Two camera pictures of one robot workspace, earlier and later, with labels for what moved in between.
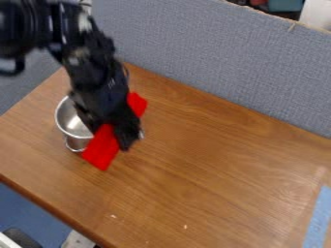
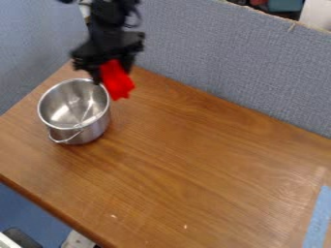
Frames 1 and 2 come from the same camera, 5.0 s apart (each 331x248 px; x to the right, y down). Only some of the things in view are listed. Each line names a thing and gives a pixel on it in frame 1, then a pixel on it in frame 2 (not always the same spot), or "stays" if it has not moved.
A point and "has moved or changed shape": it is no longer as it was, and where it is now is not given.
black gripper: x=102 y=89 to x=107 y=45
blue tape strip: x=318 y=233 stays
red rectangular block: x=103 y=146 has moved or changed shape
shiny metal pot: x=74 y=125 has moved or changed shape
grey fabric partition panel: x=234 y=50 stays
